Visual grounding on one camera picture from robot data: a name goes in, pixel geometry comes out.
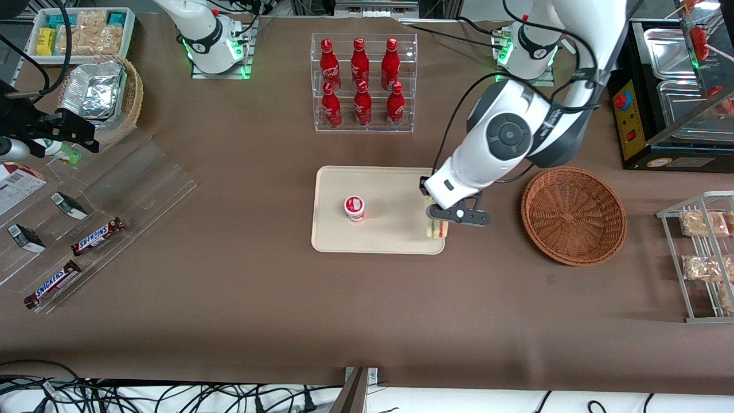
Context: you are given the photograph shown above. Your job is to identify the red white barcode box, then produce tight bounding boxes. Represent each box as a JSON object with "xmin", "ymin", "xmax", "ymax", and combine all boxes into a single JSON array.
[{"xmin": 0, "ymin": 162, "xmax": 48, "ymax": 217}]

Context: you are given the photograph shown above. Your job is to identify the grey metal wire rack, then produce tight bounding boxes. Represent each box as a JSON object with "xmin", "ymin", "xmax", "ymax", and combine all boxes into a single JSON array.
[{"xmin": 656, "ymin": 190, "xmax": 734, "ymax": 324}]

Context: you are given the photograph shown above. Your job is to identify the stacked aluminium foil trays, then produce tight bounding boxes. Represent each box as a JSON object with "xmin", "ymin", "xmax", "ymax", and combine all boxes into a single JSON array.
[{"xmin": 60, "ymin": 61, "xmax": 127, "ymax": 120}]

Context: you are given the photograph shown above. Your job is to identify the brown snickers bar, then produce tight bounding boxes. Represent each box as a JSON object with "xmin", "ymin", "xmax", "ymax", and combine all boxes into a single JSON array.
[
  {"xmin": 70, "ymin": 216, "xmax": 126, "ymax": 258},
  {"xmin": 23, "ymin": 259, "xmax": 83, "ymax": 311}
]

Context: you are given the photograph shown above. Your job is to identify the white plastic bin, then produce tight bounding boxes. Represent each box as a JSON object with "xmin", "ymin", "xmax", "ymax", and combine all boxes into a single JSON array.
[{"xmin": 25, "ymin": 7, "xmax": 137, "ymax": 65}]

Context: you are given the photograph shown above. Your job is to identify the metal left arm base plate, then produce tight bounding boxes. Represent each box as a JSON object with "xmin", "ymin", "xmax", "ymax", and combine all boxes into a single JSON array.
[{"xmin": 494, "ymin": 25, "xmax": 556, "ymax": 87}]

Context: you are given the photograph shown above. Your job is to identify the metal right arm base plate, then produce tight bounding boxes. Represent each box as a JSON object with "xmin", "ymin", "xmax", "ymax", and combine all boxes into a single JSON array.
[{"xmin": 190, "ymin": 16, "xmax": 254, "ymax": 81}]

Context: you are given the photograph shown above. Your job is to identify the metal table bracket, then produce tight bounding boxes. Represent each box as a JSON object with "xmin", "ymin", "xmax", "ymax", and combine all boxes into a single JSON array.
[{"xmin": 343, "ymin": 367, "xmax": 380, "ymax": 384}]

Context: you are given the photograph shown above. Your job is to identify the red sausage on skewer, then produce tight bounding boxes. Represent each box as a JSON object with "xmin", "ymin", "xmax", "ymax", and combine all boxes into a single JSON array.
[{"xmin": 689, "ymin": 25, "xmax": 734, "ymax": 63}]

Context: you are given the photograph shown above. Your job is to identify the beige plastic tray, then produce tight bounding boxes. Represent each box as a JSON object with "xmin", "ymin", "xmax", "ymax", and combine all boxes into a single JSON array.
[{"xmin": 311, "ymin": 166, "xmax": 446, "ymax": 255}]

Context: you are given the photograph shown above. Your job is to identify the tan wicker basket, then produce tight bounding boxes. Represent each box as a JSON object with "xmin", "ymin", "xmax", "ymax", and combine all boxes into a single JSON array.
[{"xmin": 56, "ymin": 55, "xmax": 145, "ymax": 147}]

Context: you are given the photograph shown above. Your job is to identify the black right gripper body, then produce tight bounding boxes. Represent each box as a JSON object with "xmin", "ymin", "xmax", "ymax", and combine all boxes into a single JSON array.
[{"xmin": 0, "ymin": 80, "xmax": 45, "ymax": 158}]

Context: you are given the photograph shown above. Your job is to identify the red white yogurt cup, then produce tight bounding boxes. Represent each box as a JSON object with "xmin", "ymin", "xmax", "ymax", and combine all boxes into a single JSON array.
[{"xmin": 344, "ymin": 195, "xmax": 366, "ymax": 223}]

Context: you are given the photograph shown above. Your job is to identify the small black white box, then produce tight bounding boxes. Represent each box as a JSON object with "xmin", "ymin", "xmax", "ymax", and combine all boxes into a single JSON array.
[
  {"xmin": 6, "ymin": 223, "xmax": 47, "ymax": 254},
  {"xmin": 50, "ymin": 191, "xmax": 89, "ymax": 221}
]

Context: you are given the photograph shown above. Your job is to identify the black food warmer case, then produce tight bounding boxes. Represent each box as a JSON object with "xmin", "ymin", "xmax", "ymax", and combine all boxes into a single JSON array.
[{"xmin": 607, "ymin": 17, "xmax": 734, "ymax": 172}]

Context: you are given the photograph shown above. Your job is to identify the steel warmer pan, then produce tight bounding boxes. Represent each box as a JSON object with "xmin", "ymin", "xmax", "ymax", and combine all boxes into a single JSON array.
[
  {"xmin": 643, "ymin": 28, "xmax": 698, "ymax": 81},
  {"xmin": 656, "ymin": 80, "xmax": 734, "ymax": 128}
]

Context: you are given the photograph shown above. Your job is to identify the clear acrylic display stand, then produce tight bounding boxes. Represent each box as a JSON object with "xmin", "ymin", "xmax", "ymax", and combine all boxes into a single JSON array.
[{"xmin": 0, "ymin": 125, "xmax": 199, "ymax": 314}]

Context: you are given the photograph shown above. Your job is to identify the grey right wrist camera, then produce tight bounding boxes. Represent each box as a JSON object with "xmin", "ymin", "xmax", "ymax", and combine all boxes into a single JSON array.
[{"xmin": 0, "ymin": 137, "xmax": 30, "ymax": 162}]

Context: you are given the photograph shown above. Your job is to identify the brown table cover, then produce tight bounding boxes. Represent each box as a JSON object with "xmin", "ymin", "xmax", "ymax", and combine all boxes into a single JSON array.
[{"xmin": 0, "ymin": 13, "xmax": 734, "ymax": 398}]

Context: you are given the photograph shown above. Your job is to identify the grey angled post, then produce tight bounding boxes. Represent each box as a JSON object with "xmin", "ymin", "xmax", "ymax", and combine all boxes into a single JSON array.
[{"xmin": 329, "ymin": 367, "xmax": 369, "ymax": 413}]

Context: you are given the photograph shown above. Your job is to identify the clear acrylic bottle rack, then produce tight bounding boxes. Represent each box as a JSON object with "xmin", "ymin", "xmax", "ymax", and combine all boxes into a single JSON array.
[{"xmin": 311, "ymin": 33, "xmax": 419, "ymax": 134}]

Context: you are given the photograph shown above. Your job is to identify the green white small bottle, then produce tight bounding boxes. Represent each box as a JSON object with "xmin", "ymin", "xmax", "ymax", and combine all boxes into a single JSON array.
[{"xmin": 33, "ymin": 138, "xmax": 83, "ymax": 166}]

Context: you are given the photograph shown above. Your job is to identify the red cola bottle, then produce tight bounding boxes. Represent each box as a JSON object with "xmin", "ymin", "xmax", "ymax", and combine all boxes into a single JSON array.
[
  {"xmin": 321, "ymin": 81, "xmax": 343, "ymax": 130},
  {"xmin": 319, "ymin": 38, "xmax": 342, "ymax": 92},
  {"xmin": 381, "ymin": 38, "xmax": 400, "ymax": 91},
  {"xmin": 350, "ymin": 37, "xmax": 370, "ymax": 92},
  {"xmin": 353, "ymin": 80, "xmax": 373, "ymax": 128},
  {"xmin": 385, "ymin": 81, "xmax": 406, "ymax": 130}
]

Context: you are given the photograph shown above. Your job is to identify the clear bag of rice crackers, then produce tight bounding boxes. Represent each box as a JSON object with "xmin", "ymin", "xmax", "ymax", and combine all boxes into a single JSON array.
[{"xmin": 57, "ymin": 10, "xmax": 124, "ymax": 57}]

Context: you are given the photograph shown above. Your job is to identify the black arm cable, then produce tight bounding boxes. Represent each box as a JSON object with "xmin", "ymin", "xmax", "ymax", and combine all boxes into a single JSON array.
[{"xmin": 432, "ymin": 0, "xmax": 603, "ymax": 176}]

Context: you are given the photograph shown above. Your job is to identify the round brown wicker basket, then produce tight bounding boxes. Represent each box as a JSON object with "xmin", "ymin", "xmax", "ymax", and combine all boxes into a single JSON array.
[{"xmin": 521, "ymin": 166, "xmax": 628, "ymax": 267}]

